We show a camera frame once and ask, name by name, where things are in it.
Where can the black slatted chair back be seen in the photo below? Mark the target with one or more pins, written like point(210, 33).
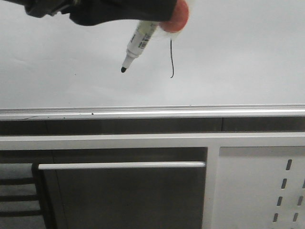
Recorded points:
point(19, 203)

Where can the aluminium whiteboard marker tray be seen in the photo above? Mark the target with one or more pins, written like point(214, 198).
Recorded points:
point(153, 112)

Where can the white metal frame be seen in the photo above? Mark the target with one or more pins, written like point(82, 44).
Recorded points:
point(212, 142)

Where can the white whiteboard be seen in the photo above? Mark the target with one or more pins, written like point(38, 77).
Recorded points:
point(231, 52)

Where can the dark grey cabinet panel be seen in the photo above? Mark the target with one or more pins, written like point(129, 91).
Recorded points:
point(134, 195)

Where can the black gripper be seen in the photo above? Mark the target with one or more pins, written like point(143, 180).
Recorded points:
point(173, 14)

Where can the white perforated metal panel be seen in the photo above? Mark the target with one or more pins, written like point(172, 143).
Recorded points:
point(260, 188)

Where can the white black-tipped whiteboard marker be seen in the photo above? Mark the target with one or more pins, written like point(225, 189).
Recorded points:
point(138, 42)

